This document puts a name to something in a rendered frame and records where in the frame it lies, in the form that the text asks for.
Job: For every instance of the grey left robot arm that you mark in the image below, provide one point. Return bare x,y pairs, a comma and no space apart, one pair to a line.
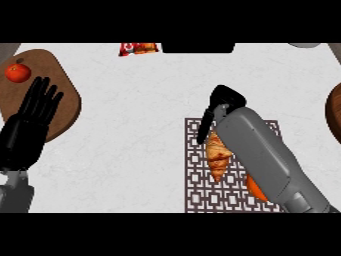
7,195

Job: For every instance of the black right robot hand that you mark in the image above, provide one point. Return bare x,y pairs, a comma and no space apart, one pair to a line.
221,100

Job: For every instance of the brown white patterned placemat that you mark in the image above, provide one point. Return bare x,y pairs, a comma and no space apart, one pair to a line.
202,186

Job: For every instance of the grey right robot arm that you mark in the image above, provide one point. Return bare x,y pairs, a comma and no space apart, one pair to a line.
263,156

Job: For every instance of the pale grey round object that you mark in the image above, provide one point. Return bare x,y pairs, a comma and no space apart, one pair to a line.
304,45

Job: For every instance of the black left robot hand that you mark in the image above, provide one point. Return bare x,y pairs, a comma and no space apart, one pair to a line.
24,133

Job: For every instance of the golden brown croissant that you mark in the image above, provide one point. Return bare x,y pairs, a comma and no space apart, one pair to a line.
217,155

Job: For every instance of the brown wooden cutting board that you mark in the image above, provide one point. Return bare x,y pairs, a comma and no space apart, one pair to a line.
55,96

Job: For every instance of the red patterned snack bag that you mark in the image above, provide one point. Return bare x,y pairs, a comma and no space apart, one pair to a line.
137,48

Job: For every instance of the orange carrot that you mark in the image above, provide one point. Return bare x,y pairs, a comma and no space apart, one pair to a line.
255,190

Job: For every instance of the red orange tomato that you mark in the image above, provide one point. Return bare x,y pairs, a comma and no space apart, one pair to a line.
18,73

